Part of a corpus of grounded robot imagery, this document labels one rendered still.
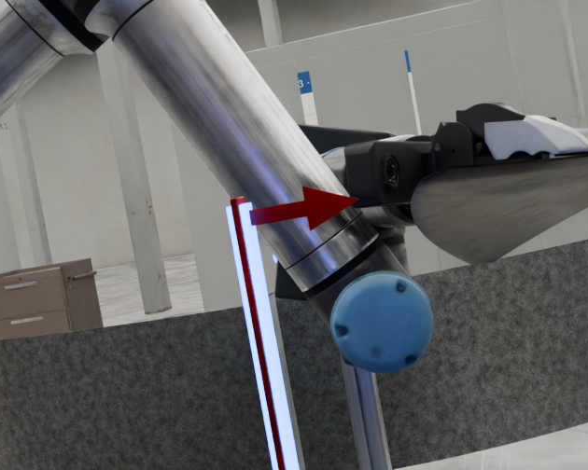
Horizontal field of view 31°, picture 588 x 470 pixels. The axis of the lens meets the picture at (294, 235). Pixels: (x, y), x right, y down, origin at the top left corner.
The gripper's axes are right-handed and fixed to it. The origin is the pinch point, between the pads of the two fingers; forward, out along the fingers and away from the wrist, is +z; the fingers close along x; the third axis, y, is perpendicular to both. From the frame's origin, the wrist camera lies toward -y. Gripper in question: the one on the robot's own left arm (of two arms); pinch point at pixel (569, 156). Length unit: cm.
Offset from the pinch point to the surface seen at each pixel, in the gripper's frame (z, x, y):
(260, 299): 1.6, 6.8, -23.5
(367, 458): -42, 27, 9
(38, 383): -188, 33, 13
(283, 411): 1.2, 12.8, -22.6
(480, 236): 2.5, 4.5, -9.6
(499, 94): -441, -69, 367
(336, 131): -44.9, -6.9, 10.1
